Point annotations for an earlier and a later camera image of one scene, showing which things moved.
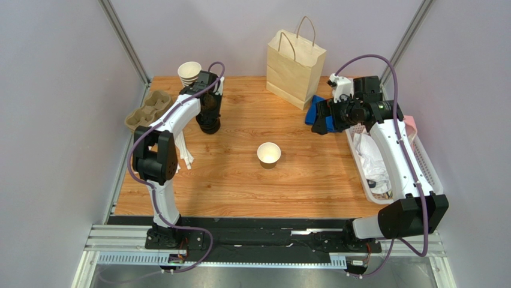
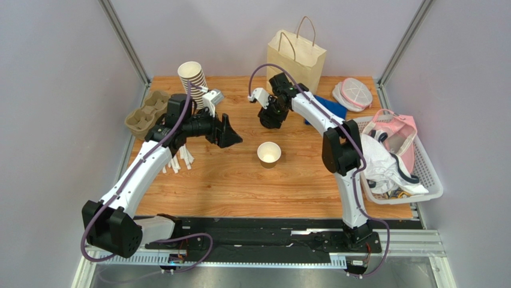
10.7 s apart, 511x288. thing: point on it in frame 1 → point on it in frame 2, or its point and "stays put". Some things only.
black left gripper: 219,98 → 221,134
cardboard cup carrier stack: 154,104 stays put
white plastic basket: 432,182 stays put
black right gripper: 329,115 → 270,118
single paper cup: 268,153 stays put
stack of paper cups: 188,72 stays put
